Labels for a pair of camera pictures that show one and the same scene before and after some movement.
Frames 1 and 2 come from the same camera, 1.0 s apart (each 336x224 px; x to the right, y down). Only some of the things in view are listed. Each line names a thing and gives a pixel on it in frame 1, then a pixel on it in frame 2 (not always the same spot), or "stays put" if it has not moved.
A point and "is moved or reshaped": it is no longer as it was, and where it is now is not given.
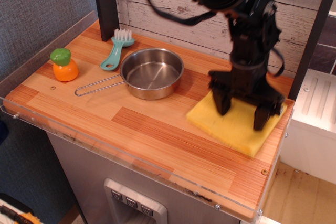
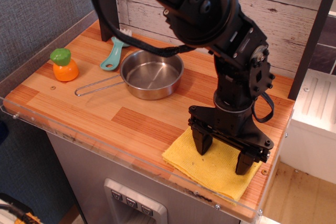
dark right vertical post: (305, 61) stays put
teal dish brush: (122, 38) stays put
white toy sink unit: (310, 146) stays put
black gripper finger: (223, 101) -> (203, 140)
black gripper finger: (261, 116) -> (244, 162)
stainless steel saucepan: (150, 73) stays put
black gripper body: (248, 80) -> (237, 130)
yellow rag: (235, 129) is moved or reshaped
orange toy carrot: (64, 68) stays put
